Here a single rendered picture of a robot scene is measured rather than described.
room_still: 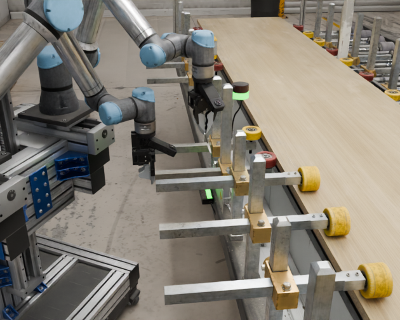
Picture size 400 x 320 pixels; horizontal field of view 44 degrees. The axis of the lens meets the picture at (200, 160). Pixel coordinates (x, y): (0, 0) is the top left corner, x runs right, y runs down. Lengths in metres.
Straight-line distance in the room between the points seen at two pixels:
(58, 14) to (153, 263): 1.68
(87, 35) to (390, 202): 1.21
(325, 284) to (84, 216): 2.46
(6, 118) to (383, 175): 1.33
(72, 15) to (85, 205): 2.04
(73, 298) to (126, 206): 1.11
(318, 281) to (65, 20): 0.96
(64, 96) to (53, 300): 0.91
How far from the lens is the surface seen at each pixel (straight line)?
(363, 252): 1.42
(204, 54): 1.68
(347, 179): 1.77
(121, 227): 3.08
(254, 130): 2.08
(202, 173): 1.83
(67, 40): 1.64
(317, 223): 1.42
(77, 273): 2.44
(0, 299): 2.22
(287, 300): 1.16
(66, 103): 1.93
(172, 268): 2.74
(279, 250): 1.16
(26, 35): 1.45
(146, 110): 1.69
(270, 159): 1.84
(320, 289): 0.91
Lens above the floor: 1.72
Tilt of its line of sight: 27 degrees down
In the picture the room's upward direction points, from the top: straight up
